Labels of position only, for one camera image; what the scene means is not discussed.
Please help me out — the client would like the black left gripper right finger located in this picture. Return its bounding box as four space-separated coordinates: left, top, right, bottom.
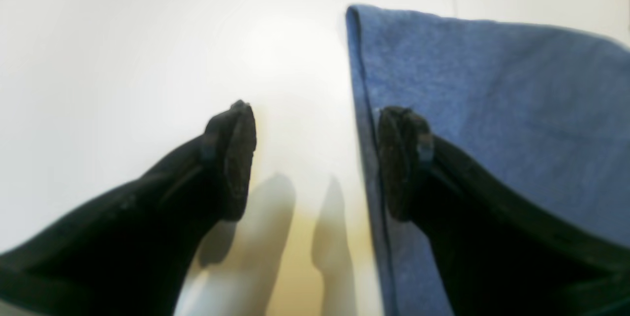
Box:
377 106 630 316

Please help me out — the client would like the blue grey T-shirt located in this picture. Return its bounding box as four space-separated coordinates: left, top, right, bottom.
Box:
345 5 629 316

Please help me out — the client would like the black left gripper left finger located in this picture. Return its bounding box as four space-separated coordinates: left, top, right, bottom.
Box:
0 101 256 316

